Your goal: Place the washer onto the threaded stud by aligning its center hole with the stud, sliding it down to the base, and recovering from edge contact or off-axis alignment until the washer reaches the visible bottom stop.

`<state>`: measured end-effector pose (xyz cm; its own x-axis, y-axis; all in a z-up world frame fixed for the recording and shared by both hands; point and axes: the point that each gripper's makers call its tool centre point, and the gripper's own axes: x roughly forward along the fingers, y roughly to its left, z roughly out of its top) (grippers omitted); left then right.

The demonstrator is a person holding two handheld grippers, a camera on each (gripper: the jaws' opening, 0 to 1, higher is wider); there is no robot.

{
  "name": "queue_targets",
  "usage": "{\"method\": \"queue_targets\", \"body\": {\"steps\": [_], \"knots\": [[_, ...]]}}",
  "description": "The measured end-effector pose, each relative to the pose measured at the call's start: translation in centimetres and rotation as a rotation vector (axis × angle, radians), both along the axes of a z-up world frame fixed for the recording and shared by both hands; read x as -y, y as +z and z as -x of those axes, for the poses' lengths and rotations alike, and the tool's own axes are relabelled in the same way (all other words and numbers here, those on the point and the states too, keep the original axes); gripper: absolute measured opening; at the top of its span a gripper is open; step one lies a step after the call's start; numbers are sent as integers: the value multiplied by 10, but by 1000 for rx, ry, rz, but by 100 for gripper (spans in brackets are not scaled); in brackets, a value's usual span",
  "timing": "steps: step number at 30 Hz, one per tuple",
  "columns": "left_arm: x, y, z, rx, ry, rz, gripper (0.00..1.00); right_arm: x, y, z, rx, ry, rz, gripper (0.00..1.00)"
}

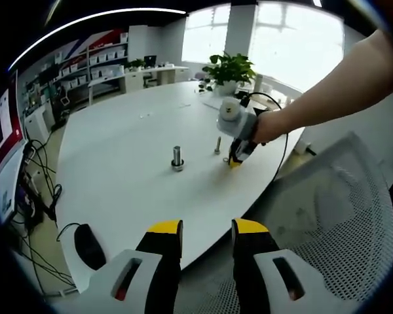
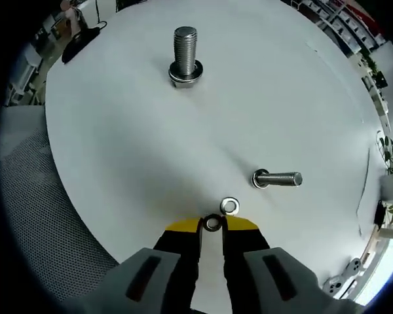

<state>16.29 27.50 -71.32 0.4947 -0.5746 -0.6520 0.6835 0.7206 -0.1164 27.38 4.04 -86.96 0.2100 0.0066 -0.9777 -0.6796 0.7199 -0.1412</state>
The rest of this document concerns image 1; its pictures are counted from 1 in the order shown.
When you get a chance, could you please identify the white cabinet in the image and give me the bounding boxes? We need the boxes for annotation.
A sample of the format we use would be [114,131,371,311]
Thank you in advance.
[24,107,52,143]

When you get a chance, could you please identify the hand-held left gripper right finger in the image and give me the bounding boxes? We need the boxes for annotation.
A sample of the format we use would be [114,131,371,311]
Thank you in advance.
[231,218,335,314]

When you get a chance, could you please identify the person's right hand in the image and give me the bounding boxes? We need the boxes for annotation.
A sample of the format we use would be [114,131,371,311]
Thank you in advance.
[253,110,291,147]

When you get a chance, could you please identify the black mouse cable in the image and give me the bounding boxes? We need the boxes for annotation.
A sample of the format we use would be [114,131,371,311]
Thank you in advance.
[56,222,83,243]

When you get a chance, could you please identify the black computer mouse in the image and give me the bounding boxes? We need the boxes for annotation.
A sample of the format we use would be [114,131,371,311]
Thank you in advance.
[73,223,107,271]

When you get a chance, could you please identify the black floor cables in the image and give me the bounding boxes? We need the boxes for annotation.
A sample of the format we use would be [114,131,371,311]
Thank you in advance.
[18,139,76,288]

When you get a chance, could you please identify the storage shelf with white bins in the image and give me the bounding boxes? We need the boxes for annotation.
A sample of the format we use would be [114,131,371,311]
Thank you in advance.
[54,31,130,89]

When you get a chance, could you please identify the computer monitor with red screen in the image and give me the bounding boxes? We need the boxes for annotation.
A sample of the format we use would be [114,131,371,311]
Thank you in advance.
[0,70,26,164]

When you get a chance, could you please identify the potted green plant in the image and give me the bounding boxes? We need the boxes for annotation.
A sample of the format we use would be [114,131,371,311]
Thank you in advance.
[201,52,258,97]

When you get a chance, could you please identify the row of white desks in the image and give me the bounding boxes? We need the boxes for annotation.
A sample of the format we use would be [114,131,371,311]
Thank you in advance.
[88,65,191,99]

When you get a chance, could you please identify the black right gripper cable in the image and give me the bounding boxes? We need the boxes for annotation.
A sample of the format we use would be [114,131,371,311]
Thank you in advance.
[240,92,289,184]

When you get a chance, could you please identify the large threaded stud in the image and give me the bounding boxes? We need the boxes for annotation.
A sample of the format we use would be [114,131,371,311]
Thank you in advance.
[170,145,186,173]

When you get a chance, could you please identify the grey mesh office chair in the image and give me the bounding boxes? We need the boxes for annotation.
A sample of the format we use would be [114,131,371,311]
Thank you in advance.
[179,130,393,314]

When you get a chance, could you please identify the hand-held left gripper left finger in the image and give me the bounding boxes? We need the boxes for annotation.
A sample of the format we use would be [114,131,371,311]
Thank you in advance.
[88,219,184,314]

